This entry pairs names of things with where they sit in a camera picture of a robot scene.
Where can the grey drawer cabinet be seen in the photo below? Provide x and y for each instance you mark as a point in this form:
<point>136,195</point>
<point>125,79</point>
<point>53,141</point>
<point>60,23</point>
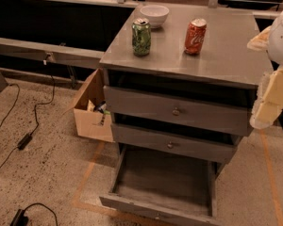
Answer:
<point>224,72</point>

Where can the items inside cardboard box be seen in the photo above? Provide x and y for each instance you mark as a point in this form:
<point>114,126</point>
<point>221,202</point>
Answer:
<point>101,108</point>

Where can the black power adapter with cable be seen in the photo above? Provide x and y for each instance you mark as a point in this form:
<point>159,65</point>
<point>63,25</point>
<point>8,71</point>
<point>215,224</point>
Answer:
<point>28,136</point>

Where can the grey metal railing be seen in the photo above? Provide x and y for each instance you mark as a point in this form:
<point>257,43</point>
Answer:
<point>64,55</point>

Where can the red coke can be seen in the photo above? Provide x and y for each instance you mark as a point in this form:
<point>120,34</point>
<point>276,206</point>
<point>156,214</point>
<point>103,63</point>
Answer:
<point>195,36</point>

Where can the cardboard box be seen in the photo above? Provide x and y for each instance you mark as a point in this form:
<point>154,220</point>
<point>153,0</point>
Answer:
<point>90,122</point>

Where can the white ceramic bowl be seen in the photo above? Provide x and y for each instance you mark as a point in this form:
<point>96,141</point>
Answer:
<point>155,14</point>

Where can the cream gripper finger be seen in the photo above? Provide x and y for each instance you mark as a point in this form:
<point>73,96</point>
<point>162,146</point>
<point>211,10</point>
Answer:
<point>269,104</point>
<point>260,41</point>

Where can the black power brick lower left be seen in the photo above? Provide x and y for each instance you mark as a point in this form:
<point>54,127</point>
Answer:
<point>21,219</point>

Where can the grey middle drawer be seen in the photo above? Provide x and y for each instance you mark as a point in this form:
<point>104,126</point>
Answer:
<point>170,143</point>

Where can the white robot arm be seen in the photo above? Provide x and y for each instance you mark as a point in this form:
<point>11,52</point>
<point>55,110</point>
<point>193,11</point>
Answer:
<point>275,46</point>

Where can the open grey bottom drawer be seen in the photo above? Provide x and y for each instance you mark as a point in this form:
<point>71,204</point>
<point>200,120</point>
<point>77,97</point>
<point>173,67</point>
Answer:
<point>166,187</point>

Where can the grey top drawer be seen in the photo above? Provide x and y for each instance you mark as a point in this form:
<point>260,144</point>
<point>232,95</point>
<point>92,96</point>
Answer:
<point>193,113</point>

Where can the green soda can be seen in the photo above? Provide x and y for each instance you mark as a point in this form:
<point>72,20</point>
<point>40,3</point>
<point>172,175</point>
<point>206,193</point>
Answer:
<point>141,37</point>

